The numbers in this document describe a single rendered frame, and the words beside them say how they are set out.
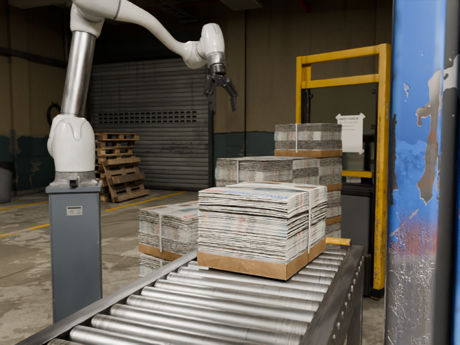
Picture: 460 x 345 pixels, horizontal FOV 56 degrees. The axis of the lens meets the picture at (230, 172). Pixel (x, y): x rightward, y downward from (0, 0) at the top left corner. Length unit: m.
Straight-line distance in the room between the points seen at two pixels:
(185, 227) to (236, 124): 7.43
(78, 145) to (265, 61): 7.78
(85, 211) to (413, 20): 1.69
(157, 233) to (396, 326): 2.02
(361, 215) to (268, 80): 6.11
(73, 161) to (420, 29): 1.68
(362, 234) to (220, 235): 2.39
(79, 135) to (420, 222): 1.69
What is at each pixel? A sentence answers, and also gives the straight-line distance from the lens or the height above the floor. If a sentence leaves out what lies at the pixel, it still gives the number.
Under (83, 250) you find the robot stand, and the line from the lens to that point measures 1.86.
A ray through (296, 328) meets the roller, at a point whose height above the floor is 0.79.
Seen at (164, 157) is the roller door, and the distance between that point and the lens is 10.18.
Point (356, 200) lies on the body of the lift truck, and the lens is 3.55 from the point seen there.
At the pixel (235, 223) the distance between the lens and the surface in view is 1.25.
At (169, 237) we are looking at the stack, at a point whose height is 0.72.
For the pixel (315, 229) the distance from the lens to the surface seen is 1.44.
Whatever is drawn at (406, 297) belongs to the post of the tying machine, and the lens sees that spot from 0.21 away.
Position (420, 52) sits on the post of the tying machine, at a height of 1.22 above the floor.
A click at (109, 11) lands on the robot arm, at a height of 1.71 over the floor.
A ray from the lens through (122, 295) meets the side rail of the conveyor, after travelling 1.16.
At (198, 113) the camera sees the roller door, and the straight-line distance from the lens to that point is 9.77.
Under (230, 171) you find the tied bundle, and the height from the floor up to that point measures 1.00.
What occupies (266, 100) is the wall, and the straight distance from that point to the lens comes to 9.26.
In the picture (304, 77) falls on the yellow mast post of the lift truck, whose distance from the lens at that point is 3.71.
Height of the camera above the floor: 1.19
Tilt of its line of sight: 4 degrees down
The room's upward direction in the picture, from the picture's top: straight up
